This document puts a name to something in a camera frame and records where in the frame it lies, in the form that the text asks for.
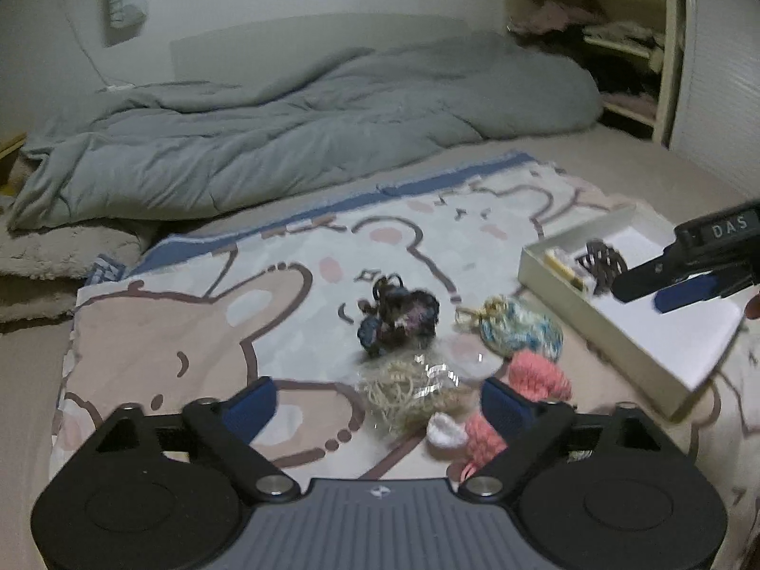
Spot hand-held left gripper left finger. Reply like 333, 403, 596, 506
89, 375, 301, 500

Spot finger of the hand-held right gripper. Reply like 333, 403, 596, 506
610, 248, 695, 305
652, 266, 758, 314

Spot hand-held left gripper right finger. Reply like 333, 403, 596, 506
457, 377, 695, 500

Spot white cardboard box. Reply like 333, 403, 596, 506
518, 202, 746, 422

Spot pink knitted item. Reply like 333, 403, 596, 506
460, 350, 574, 485

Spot blue floral drawstring pouch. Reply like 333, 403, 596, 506
456, 295, 565, 363

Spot dark crocheted scrunchie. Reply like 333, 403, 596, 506
355, 273, 440, 360

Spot brown hair claw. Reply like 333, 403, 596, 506
575, 239, 629, 296

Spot white knitted ball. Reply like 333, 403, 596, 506
427, 412, 470, 451

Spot yellow small packet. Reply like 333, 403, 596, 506
545, 249, 589, 293

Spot printed bear blanket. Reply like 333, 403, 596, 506
50, 151, 760, 570

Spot white ribbed closet door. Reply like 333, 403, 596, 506
670, 0, 760, 203

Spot cream open shelf unit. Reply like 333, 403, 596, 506
503, 0, 679, 144

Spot dark clothes pile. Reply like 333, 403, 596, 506
592, 56, 661, 97

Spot cream folded clothes stack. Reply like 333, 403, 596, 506
583, 19, 667, 54

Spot beige fleece blanket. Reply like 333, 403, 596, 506
0, 214, 161, 324

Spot pink clothes pile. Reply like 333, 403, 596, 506
509, 1, 595, 35

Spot grey comforter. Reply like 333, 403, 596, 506
6, 29, 603, 232

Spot white headboard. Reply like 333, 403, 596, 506
171, 15, 470, 81

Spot white cable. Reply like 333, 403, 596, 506
56, 0, 136, 95

